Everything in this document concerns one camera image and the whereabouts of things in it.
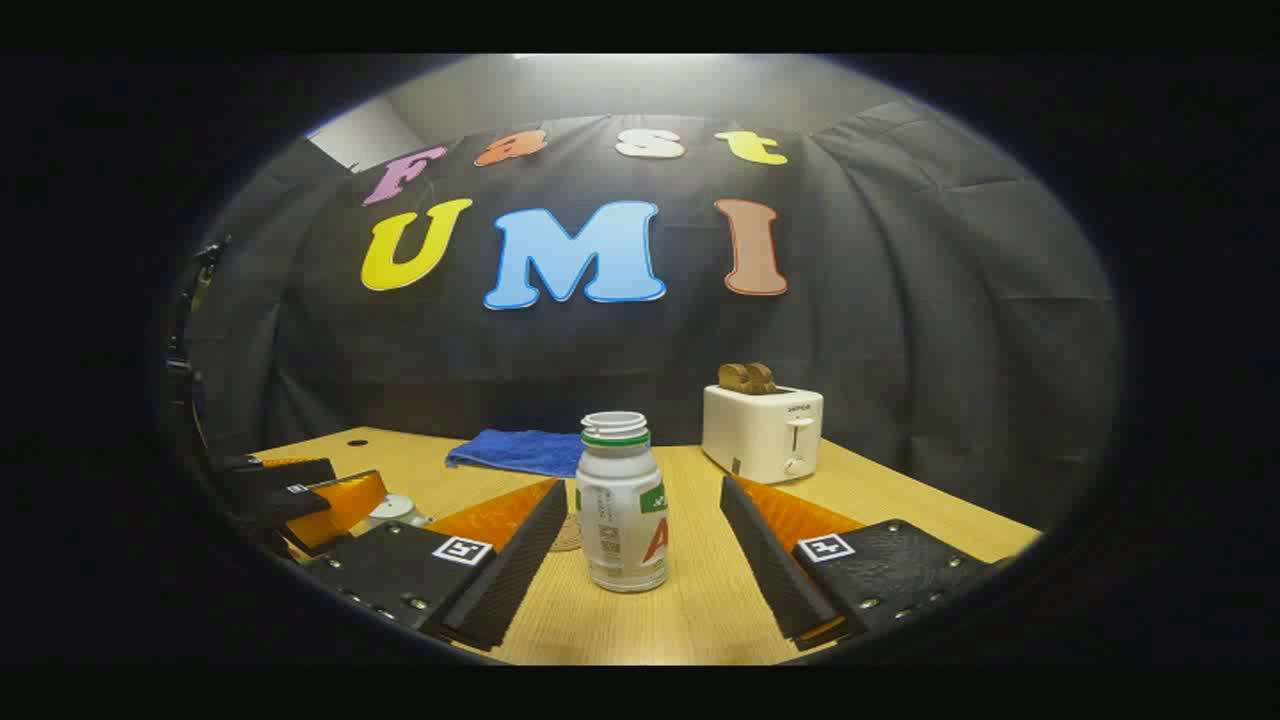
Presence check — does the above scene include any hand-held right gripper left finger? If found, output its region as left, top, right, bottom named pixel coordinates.
left=298, top=478, right=569, bottom=653

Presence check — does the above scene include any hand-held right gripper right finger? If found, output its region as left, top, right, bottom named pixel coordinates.
left=720, top=474, right=1001, bottom=651

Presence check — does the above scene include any white water bottle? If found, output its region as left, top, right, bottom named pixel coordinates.
left=575, top=411, right=669, bottom=594

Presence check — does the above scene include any blue folded towel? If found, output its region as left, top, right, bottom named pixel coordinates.
left=445, top=429, right=586, bottom=479

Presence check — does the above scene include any white toaster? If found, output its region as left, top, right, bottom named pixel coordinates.
left=702, top=384, right=825, bottom=485

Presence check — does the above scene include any brown bread slice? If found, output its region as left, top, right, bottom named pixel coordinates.
left=718, top=362, right=778, bottom=395

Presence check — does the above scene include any black backdrop cloth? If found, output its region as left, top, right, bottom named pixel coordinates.
left=175, top=110, right=1121, bottom=531

